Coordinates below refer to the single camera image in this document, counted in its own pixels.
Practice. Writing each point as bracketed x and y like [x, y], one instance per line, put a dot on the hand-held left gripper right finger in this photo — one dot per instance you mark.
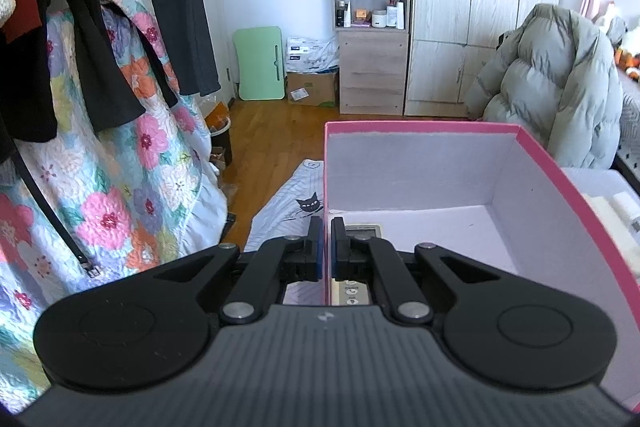
[335, 257]

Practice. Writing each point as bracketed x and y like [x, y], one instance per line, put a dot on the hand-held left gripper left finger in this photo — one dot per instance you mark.
[316, 257]

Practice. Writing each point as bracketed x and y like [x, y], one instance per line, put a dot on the pink cardboard box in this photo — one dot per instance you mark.
[425, 167]

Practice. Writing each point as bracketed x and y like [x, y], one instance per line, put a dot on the brown cardboard box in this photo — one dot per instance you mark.
[312, 89]

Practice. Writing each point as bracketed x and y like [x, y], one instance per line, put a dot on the wooden shelf unit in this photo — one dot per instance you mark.
[372, 72]

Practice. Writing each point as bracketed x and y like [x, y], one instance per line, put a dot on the white plastic packages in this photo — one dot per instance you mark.
[310, 54]

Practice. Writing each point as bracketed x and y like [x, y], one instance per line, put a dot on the green folding table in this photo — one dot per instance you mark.
[257, 62]

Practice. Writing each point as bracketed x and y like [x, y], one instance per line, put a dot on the floral quilt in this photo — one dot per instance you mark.
[125, 187]

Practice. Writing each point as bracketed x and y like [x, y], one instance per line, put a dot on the light wooden wardrobe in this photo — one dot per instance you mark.
[440, 77]

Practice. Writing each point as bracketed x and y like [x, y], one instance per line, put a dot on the white cream jar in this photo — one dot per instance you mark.
[379, 19]

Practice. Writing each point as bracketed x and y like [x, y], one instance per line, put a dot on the black bottle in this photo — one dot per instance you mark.
[341, 14]

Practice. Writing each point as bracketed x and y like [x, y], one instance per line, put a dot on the small orange box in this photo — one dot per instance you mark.
[362, 14]

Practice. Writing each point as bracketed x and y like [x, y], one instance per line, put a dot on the white lotion bottle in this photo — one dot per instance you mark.
[395, 14]

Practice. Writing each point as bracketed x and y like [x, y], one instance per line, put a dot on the black belt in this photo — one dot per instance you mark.
[55, 218]

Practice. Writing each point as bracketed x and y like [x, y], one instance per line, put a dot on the grey puffer jacket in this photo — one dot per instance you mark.
[550, 87]

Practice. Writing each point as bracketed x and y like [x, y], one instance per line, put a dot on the dark grey hanging garment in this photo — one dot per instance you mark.
[175, 7]

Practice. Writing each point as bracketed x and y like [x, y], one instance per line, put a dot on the black garment with ruffled cuff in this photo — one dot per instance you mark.
[95, 57]

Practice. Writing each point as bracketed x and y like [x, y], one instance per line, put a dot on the geometric patterned tablecloth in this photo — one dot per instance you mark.
[631, 117]

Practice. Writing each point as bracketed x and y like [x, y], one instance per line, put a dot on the black jacket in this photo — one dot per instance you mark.
[25, 97]

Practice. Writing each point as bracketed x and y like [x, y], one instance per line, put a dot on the white goose plush toy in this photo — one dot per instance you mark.
[614, 27]

